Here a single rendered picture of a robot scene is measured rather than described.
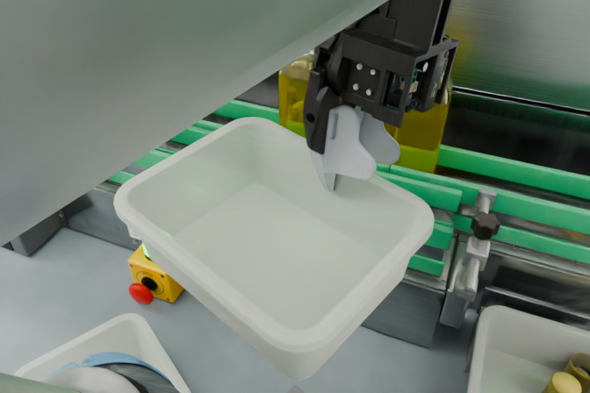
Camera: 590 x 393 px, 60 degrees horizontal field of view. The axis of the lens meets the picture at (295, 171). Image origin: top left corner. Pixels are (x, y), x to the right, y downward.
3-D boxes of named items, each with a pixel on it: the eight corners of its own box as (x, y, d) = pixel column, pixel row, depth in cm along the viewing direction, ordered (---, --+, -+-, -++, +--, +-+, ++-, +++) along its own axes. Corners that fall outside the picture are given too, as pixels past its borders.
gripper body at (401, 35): (393, 139, 36) (437, -43, 30) (300, 97, 40) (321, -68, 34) (441, 110, 41) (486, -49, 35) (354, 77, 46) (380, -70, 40)
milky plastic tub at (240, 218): (302, 429, 36) (302, 363, 30) (122, 264, 48) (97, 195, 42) (431, 281, 46) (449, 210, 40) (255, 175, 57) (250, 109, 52)
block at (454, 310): (473, 280, 74) (485, 246, 69) (464, 332, 67) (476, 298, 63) (448, 272, 75) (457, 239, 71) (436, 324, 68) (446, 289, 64)
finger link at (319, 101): (311, 160, 41) (328, 53, 36) (297, 153, 42) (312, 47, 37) (344, 143, 44) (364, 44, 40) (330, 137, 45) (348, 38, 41)
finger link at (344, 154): (355, 226, 42) (378, 125, 37) (299, 196, 45) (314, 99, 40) (375, 212, 44) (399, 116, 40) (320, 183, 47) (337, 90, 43)
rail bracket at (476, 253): (485, 237, 71) (508, 166, 63) (470, 334, 59) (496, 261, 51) (463, 231, 72) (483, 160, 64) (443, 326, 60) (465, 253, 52)
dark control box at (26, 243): (63, 228, 91) (49, 192, 86) (29, 259, 85) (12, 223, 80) (27, 216, 94) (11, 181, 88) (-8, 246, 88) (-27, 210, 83)
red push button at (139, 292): (161, 275, 75) (147, 293, 73) (165, 293, 78) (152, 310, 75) (138, 267, 76) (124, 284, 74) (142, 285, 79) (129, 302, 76)
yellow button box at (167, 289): (197, 273, 83) (191, 241, 78) (172, 308, 78) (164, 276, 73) (161, 260, 85) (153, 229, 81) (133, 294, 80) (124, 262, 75)
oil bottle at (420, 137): (430, 193, 79) (457, 67, 66) (423, 216, 75) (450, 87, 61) (394, 184, 81) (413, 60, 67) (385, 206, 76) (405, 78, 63)
